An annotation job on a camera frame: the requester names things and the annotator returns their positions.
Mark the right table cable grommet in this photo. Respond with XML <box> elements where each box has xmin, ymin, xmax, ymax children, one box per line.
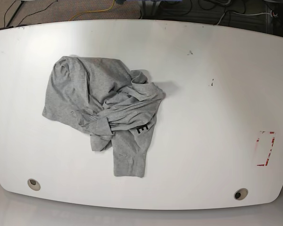
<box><xmin>234</xmin><ymin>188</ymin><xmax>248</xmax><ymax>201</ymax></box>

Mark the red tape marking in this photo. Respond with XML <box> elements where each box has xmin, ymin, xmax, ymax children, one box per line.
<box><xmin>254</xmin><ymin>131</ymin><xmax>276</xmax><ymax>167</ymax></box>

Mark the yellow cable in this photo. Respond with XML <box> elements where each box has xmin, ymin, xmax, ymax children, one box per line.
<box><xmin>69</xmin><ymin>0</ymin><xmax>116</xmax><ymax>21</ymax></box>

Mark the table cable grommet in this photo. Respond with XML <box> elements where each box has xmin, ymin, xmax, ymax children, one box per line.
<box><xmin>27</xmin><ymin>179</ymin><xmax>41</xmax><ymax>191</ymax></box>
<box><xmin>234</xmin><ymin>188</ymin><xmax>248</xmax><ymax>201</ymax></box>

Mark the grey t-shirt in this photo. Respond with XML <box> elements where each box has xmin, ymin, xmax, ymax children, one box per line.
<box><xmin>42</xmin><ymin>56</ymin><xmax>165</xmax><ymax>178</ymax></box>

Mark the left table cable grommet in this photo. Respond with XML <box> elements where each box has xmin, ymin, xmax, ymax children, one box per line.
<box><xmin>27</xmin><ymin>179</ymin><xmax>41</xmax><ymax>191</ymax></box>

